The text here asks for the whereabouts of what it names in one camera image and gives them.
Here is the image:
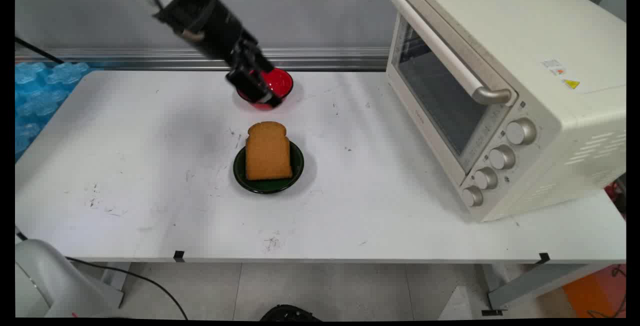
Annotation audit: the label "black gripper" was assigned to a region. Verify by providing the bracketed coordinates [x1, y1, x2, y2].
[154, 0, 282, 108]

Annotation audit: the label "glass oven door with handle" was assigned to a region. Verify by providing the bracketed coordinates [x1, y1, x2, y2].
[386, 0, 519, 187]

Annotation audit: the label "red glossy bowl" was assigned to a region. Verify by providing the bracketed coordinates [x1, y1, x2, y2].
[236, 67, 294, 112]

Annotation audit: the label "brown toast slice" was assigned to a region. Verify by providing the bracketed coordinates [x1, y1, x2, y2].
[244, 121, 293, 181]

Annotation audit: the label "dark green round plate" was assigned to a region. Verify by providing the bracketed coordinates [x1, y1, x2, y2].
[232, 139, 305, 195]

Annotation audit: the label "blue bubble wrap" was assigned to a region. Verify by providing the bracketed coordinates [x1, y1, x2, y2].
[15, 61, 94, 158]

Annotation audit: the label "black round floor object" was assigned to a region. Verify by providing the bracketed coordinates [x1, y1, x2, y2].
[260, 304, 323, 322]

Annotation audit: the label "grey metal table leg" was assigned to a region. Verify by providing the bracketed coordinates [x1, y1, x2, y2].
[486, 264, 608, 312]
[101, 262, 132, 294]

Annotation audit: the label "large silver oven knob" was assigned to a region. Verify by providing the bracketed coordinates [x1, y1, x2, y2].
[506, 118, 537, 146]

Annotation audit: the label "cream toaster oven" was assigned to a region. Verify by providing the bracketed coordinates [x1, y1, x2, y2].
[385, 0, 627, 223]

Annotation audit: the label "white label sticker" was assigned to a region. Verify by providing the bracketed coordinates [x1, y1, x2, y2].
[541, 58, 567, 77]

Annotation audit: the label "red object behind oven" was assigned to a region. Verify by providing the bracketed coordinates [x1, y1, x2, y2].
[604, 181, 627, 217]

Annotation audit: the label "orange floor mat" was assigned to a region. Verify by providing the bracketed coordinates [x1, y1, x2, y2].
[562, 265, 627, 319]

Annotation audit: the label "aluminium profile rail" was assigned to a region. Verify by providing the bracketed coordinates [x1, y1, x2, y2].
[15, 47, 391, 72]

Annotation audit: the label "thin black background cable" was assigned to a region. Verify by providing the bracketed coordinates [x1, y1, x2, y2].
[15, 37, 64, 65]

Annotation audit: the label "black floor cable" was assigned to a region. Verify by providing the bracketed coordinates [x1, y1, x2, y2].
[64, 257, 189, 320]

